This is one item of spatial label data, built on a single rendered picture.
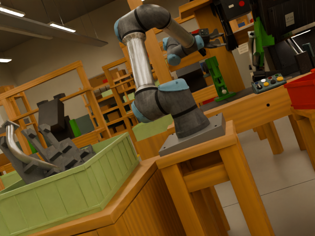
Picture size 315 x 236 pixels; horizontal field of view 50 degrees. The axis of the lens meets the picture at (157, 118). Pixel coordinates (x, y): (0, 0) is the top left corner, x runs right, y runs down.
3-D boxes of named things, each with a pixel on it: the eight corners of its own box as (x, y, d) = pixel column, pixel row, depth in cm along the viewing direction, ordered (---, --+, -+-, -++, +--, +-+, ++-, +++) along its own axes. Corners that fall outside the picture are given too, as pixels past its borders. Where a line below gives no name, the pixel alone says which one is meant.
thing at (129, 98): (181, 116, 1127) (156, 54, 1110) (101, 146, 1182) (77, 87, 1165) (182, 114, 1180) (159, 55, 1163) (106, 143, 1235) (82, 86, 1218)
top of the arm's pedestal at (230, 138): (237, 143, 123) (233, 133, 123) (158, 169, 131) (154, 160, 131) (235, 127, 154) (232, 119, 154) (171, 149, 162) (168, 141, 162)
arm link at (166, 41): (164, 54, 198) (163, 44, 203) (183, 52, 197) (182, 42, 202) (162, 44, 192) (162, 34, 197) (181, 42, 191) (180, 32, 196)
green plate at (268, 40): (275, 53, 184) (273, 14, 182) (260, 55, 185) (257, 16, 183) (270, 55, 195) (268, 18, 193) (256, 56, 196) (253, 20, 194)
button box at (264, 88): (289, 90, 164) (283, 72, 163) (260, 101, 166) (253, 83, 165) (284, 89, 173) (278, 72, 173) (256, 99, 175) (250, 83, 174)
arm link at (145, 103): (161, 111, 137) (133, 2, 153) (132, 124, 143) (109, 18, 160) (175, 116, 147) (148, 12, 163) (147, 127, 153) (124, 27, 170)
